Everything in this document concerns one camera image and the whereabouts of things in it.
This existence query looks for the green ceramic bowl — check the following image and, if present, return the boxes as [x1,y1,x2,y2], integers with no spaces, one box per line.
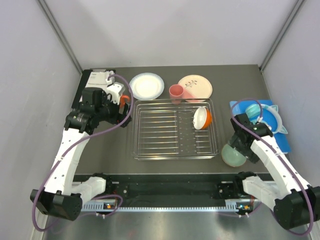
[221,144,247,168]

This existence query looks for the orange mug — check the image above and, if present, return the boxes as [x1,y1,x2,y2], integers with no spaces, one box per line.
[119,94,131,108]

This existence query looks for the orange and white bowl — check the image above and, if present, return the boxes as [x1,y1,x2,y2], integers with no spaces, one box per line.
[193,106,213,130]

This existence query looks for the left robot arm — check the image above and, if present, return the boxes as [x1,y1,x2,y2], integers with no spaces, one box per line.
[30,82,131,221]

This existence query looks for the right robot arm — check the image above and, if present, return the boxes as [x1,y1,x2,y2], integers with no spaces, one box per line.
[230,113,320,230]

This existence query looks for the teal cat-ear headphones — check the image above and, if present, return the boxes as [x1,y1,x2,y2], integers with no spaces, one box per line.
[245,103,288,135]

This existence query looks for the white blue-rimmed plate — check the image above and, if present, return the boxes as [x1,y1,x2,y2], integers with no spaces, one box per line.
[129,72,165,101]

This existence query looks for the pink plastic cup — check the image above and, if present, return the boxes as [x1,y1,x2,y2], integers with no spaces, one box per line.
[168,84,207,105]

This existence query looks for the pink floral plate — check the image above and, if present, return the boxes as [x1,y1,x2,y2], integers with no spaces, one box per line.
[178,74,213,102]

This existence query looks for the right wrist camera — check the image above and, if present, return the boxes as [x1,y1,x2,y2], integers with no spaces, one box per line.
[257,119,274,131]

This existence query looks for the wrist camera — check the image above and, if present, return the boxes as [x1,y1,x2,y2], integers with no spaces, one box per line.
[257,119,274,131]
[105,82,125,105]

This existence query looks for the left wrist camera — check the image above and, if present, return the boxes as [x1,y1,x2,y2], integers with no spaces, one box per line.
[105,82,125,105]

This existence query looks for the wire dish rack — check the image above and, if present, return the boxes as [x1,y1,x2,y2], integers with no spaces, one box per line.
[131,98,220,160]

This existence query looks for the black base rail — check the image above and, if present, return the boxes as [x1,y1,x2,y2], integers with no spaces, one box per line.
[72,173,263,217]

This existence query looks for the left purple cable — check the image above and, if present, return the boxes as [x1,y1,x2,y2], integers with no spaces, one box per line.
[31,74,133,231]

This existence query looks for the purple cable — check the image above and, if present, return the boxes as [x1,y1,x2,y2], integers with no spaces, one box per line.
[229,98,315,236]
[31,74,133,231]

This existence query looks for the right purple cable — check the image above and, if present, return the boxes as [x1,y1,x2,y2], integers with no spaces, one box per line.
[229,98,315,236]

